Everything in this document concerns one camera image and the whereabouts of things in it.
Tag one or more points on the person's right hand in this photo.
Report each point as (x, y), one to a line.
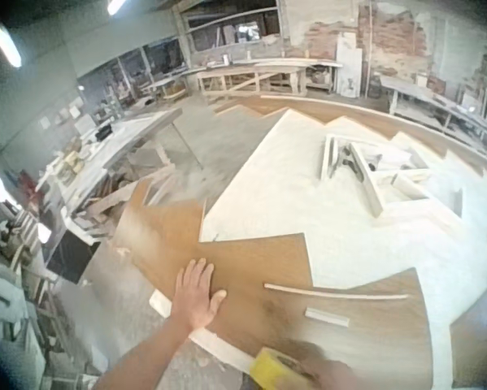
(336, 375)

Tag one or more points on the yellow sanding block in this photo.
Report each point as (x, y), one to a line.
(269, 369)

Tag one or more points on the white wooden support block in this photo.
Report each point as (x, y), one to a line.
(158, 302)

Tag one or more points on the white wooden frame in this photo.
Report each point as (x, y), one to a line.
(393, 170)

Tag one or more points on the black tool box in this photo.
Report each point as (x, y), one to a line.
(103, 131)

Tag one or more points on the short pale wooden piece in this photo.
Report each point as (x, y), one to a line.
(326, 317)

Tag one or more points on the black flat panel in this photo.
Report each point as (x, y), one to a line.
(71, 256)

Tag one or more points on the person's left hand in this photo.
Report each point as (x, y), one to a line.
(194, 298)

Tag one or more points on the leaning white panel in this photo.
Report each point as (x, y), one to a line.
(348, 65)

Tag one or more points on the long thin wooden strip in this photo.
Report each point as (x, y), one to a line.
(336, 294)

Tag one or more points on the white zigzag wooden board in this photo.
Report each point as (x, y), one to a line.
(340, 243)

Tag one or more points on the white wooden slat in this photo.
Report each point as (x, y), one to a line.
(328, 156)

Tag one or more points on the white wooden support batten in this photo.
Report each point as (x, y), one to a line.
(223, 348)

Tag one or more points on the fluorescent tube light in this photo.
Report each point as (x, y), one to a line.
(5, 44)
(116, 6)

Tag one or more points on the long wooden workbench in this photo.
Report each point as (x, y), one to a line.
(259, 75)

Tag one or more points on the wall shelf with timber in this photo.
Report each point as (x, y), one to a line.
(231, 24)

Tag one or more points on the heap of wood offcuts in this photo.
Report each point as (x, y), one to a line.
(121, 191)

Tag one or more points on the cluttered grey workbench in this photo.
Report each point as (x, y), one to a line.
(117, 142)

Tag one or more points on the white workshop machine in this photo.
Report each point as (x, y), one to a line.
(5, 300)

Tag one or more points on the workbench with wood boards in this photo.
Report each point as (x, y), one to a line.
(438, 103)

